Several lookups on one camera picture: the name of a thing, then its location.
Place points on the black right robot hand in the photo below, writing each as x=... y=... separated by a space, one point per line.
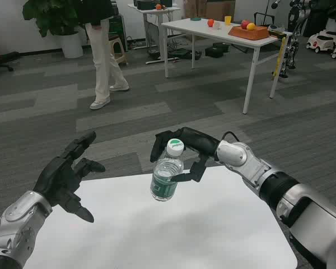
x=198 y=141

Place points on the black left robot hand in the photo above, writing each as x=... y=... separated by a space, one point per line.
x=58 y=179

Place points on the clear water bottle green label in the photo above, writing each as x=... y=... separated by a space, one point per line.
x=163 y=179

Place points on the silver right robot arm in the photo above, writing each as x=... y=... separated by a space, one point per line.
x=319 y=218

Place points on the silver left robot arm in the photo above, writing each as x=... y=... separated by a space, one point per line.
x=19 y=213

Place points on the black flat bag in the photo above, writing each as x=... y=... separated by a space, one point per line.
x=184 y=53

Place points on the black box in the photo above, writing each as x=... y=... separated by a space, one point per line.
x=213 y=52
x=222 y=47

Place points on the white table with metal legs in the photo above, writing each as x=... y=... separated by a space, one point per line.
x=201 y=29

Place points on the white cup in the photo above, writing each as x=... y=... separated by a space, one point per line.
x=217 y=25

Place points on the brown wicker tray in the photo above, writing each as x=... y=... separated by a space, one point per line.
x=249 y=34

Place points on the orange fruit beside white cup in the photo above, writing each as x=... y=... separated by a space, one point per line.
x=210 y=23

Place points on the teal round lid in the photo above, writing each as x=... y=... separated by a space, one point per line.
x=195 y=19

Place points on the yellow tape measure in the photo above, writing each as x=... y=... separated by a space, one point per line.
x=281 y=50

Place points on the yellow cup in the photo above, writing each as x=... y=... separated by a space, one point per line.
x=228 y=20

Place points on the red apple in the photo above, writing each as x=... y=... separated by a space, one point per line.
x=244 y=24

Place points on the yellow round fruit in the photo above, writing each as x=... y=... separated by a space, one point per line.
x=251 y=27

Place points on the beige plastic stool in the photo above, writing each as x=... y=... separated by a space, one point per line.
x=117 y=41

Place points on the person in white trousers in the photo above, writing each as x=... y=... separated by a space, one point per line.
x=100 y=56

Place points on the black and silver humanoid robot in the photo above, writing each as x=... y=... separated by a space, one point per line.
x=292 y=50

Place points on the brown cardboard box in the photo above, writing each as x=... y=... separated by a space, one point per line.
x=215 y=11

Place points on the black office chair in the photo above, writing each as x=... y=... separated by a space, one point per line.
x=0 y=60

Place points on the green plant in white pot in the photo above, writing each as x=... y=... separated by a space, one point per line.
x=71 y=45

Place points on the white standing desk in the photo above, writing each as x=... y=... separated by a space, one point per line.
x=156 y=12

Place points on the orange fruit beside black speaker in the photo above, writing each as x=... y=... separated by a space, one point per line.
x=158 y=6

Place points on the black and green computer tower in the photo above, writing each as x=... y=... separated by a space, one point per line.
x=119 y=25

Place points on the black speaker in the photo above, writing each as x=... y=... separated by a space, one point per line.
x=145 y=4

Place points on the black metal frame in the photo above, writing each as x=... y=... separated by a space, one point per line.
x=264 y=14

